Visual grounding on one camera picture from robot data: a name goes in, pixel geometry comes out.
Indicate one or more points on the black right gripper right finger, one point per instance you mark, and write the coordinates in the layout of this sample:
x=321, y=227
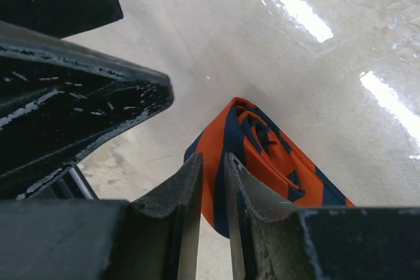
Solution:
x=267, y=240

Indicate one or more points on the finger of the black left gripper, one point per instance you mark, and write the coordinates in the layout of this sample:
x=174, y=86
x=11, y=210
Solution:
x=60, y=18
x=61, y=101

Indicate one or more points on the orange navy striped tie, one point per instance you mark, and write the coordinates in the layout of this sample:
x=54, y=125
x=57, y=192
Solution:
x=266, y=152

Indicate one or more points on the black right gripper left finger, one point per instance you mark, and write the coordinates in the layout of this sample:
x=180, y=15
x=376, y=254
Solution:
x=162, y=237

